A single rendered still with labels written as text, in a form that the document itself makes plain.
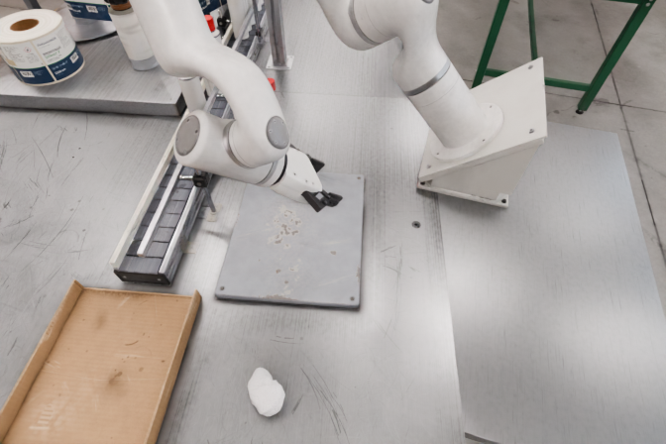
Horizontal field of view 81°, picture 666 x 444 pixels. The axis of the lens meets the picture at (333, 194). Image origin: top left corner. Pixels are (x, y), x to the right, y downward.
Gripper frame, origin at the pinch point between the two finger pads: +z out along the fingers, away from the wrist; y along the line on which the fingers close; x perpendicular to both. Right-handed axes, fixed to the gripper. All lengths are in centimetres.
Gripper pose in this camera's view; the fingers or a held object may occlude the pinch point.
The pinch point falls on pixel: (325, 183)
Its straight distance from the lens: 79.5
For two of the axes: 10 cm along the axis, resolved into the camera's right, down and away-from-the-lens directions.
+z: 6.1, 1.9, 7.7
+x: 6.9, -6.1, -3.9
